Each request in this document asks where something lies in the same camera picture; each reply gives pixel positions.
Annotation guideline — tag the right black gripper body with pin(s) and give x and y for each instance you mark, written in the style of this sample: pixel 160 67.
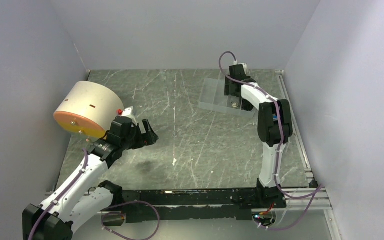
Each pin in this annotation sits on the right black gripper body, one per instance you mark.
pixel 228 90

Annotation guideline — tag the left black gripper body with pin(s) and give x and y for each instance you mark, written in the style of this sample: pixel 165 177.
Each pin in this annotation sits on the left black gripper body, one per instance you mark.
pixel 135 140

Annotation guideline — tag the grey underwear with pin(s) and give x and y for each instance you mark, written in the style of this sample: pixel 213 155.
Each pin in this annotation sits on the grey underwear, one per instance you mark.
pixel 234 102

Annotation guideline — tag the black striped underwear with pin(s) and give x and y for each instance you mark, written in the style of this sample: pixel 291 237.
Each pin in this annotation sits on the black striped underwear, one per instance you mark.
pixel 247 106

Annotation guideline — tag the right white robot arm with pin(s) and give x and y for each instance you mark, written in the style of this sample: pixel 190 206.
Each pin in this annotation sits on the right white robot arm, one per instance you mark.
pixel 274 122

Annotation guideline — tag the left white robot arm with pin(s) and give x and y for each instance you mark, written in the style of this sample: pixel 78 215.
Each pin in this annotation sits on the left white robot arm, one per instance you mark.
pixel 60 215

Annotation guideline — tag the clear plastic organizer box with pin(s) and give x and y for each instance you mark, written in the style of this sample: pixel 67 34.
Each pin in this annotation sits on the clear plastic organizer box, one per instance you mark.
pixel 212 98

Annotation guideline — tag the cream cylindrical drum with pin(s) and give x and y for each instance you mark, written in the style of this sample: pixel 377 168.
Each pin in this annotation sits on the cream cylindrical drum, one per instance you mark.
pixel 88 110

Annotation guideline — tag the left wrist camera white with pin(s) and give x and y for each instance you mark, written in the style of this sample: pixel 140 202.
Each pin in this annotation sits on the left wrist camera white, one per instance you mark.
pixel 129 113

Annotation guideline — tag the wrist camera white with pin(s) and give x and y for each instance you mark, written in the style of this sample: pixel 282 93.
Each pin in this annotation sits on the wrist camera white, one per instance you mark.
pixel 129 113
pixel 244 65

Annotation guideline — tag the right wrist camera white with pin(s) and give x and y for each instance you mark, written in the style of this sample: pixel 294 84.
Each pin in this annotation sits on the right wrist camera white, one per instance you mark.
pixel 244 65

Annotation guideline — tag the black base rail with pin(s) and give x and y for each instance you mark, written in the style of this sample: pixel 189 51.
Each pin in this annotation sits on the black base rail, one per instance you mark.
pixel 241 204

